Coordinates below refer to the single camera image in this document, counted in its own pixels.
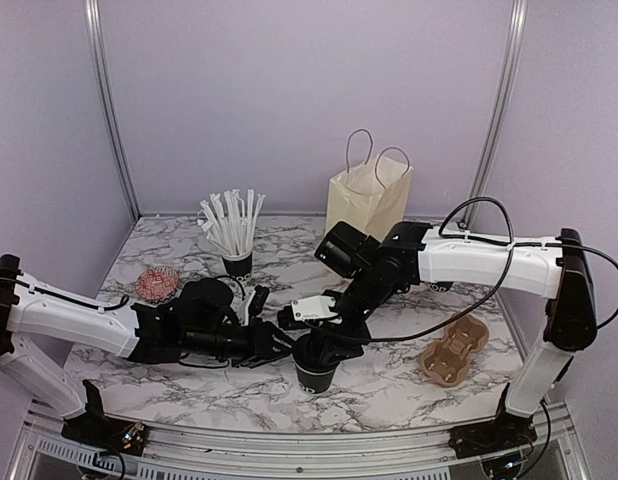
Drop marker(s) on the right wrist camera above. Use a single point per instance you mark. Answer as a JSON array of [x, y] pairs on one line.
[[310, 311]]

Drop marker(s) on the brown cardboard cup carrier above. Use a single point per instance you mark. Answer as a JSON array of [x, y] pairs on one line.
[[447, 361]]

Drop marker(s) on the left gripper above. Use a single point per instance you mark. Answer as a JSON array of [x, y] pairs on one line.
[[262, 343]]

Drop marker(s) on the aluminium frame post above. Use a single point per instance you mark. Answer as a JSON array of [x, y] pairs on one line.
[[106, 98], [504, 91]]

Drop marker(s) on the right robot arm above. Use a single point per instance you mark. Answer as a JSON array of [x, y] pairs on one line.
[[554, 268]]

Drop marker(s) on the right aluminium frame post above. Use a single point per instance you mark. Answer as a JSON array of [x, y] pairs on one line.
[[504, 91]]

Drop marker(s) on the cream paper bag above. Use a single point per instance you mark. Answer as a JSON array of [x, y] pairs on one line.
[[372, 195]]

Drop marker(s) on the front aluminium rail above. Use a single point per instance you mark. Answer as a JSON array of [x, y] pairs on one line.
[[179, 452]]

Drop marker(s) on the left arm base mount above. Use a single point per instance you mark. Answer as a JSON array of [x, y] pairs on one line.
[[95, 428]]

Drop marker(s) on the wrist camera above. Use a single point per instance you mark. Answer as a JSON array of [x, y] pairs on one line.
[[252, 306], [310, 311]]

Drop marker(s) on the black paper coffee cup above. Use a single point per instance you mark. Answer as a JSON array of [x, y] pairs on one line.
[[315, 377]]

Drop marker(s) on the left aluminium frame post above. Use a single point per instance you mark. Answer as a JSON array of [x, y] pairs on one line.
[[106, 98]]

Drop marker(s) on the red patterned bowl dark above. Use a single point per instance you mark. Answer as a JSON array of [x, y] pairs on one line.
[[157, 284]]

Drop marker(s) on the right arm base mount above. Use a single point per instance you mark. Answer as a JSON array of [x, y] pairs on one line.
[[504, 431]]

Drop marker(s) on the white wrapped straws bundle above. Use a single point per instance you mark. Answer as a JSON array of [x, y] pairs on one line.
[[228, 221]]

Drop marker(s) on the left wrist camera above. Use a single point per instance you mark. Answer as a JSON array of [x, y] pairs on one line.
[[252, 306]]

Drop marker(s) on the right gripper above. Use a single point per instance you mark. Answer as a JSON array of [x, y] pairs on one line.
[[344, 344]]

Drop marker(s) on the black cup holding straws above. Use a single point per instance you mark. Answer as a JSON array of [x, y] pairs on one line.
[[239, 266]]

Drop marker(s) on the black cup lid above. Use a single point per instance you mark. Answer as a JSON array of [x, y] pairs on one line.
[[310, 354]]

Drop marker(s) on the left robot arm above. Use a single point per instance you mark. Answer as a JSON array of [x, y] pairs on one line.
[[199, 321]]

